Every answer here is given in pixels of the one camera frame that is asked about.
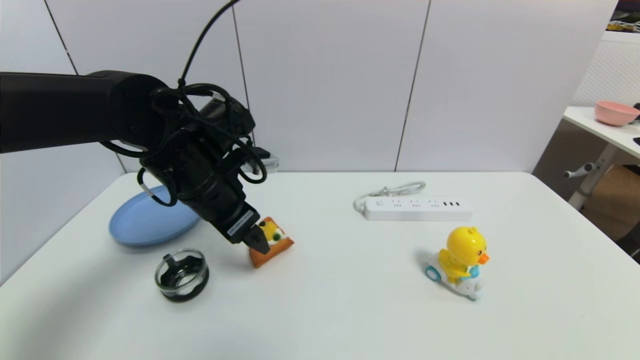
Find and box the triangle waffle bread with fruit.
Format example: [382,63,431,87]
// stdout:
[248,216,295,269]

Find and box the blue round plate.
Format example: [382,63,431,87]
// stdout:
[108,185,203,247]

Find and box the black clear bottle lid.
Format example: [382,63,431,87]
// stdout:
[154,248,210,303]

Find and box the white power strip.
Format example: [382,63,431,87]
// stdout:
[364,196,473,222]

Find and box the yellow duck scooter toy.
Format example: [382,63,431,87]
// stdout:
[425,226,490,301]

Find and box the white side table leg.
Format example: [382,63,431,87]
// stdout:
[567,144,621,211]

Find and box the white side table top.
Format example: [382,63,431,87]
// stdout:
[562,106,640,161]

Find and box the pink bowl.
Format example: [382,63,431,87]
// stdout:
[594,100,640,127]

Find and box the white perforated partition panel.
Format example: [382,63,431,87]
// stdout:
[532,31,640,176]

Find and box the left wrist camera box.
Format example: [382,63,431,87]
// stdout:
[252,147,279,174]

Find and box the white power strip cable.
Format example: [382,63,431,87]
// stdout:
[353,181,427,213]

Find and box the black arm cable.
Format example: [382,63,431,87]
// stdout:
[100,0,268,208]

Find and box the grey crank handle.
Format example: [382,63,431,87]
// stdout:
[564,162,598,179]

